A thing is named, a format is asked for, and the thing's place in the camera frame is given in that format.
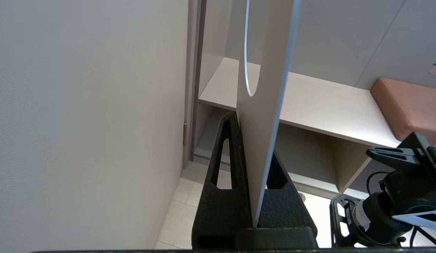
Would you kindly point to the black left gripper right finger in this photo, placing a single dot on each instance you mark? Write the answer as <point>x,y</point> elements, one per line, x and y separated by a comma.
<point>288,211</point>

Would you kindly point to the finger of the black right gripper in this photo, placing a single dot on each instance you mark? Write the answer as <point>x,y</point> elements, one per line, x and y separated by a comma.
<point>390,158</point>

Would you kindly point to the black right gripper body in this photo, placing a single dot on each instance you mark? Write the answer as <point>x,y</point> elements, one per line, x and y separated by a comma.
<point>427,158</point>

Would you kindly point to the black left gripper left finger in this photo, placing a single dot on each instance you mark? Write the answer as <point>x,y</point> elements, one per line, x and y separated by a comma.
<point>221,214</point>

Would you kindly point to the white door hanger sign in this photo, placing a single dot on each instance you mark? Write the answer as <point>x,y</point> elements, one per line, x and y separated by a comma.
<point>270,123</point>

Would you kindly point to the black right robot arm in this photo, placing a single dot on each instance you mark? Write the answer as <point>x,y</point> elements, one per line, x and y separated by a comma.
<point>397,211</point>

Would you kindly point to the white room door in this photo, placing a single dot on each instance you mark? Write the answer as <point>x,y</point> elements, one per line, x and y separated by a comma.
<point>81,123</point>

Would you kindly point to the beige shelf support panel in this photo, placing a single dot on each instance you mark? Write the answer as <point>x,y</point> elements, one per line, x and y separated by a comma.
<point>348,165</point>

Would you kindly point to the brown leather seat cushion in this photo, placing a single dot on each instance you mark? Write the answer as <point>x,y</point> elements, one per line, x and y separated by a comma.
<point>408,105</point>

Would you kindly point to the black metal frame bracket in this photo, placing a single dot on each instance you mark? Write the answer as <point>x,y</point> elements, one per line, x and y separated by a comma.
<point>339,225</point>

